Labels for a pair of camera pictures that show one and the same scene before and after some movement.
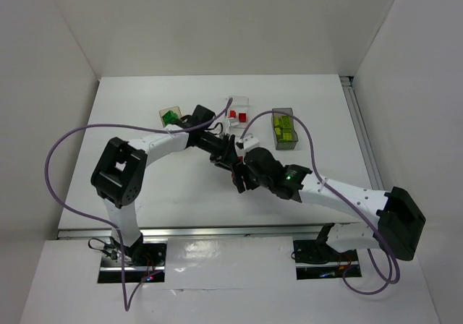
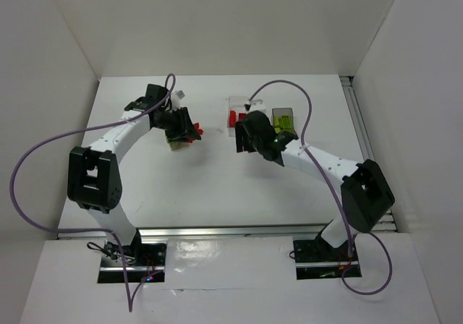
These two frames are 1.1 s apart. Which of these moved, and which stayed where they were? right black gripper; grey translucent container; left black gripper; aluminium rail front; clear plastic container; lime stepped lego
Moved: right black gripper; left black gripper
Stayed: clear plastic container; lime stepped lego; grey translucent container; aluminium rail front
